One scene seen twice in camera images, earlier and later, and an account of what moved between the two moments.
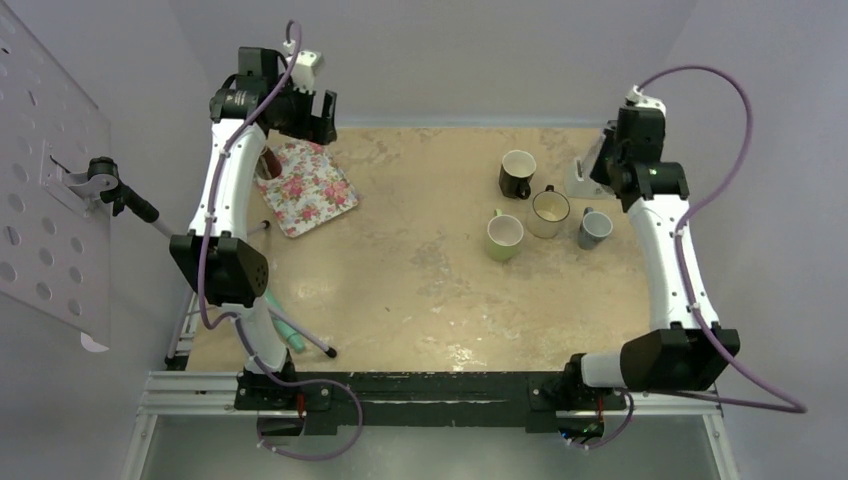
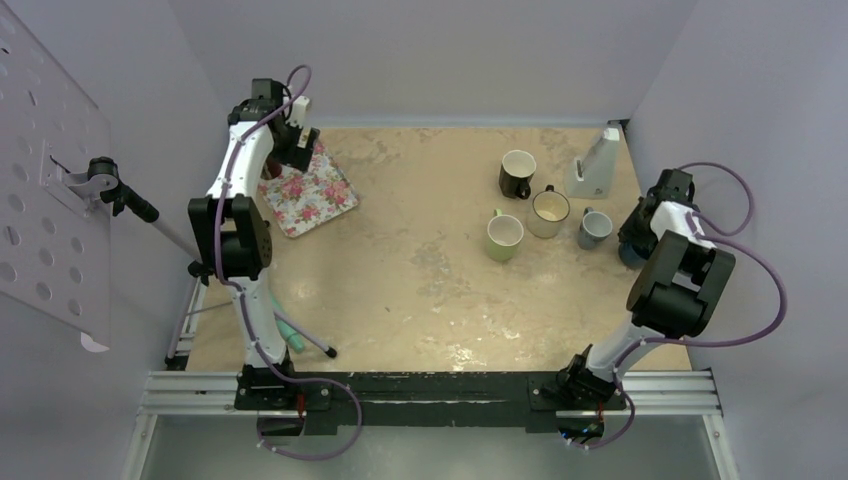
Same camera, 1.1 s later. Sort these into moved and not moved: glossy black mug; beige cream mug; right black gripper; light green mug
Moved: right black gripper
Not moved: glossy black mug; beige cream mug; light green mug
